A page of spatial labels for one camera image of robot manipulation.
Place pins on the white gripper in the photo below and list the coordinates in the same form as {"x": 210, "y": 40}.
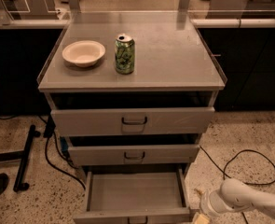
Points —
{"x": 207, "y": 202}

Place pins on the white paper bowl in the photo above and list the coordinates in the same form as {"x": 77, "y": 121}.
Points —
{"x": 84, "y": 53}

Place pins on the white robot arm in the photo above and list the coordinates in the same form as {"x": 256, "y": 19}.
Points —
{"x": 233, "y": 196}

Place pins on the white counter rail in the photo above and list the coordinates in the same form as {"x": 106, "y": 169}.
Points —
{"x": 199, "y": 23}

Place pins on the black metal stand base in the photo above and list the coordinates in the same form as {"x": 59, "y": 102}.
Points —
{"x": 22, "y": 156}

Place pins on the green soda can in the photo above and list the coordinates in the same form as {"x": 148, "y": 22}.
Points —
{"x": 124, "y": 54}

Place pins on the grey drawer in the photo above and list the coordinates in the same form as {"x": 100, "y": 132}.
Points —
{"x": 136, "y": 198}
{"x": 136, "y": 121}
{"x": 124, "y": 155}

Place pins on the grey drawer cabinet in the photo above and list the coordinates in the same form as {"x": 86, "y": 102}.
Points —
{"x": 172, "y": 69}

